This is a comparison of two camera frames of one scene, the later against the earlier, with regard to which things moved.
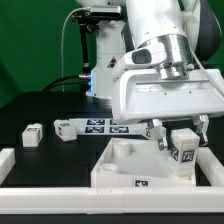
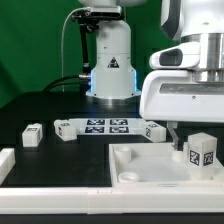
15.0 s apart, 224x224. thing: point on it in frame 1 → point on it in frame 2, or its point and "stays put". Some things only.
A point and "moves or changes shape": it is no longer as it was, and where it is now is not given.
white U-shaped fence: (113, 199) stays put
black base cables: (82, 80) stays put
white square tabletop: (139, 162) moves or changes shape
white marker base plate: (108, 126) stays put
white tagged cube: (183, 149) → (202, 156)
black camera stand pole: (84, 27) stays put
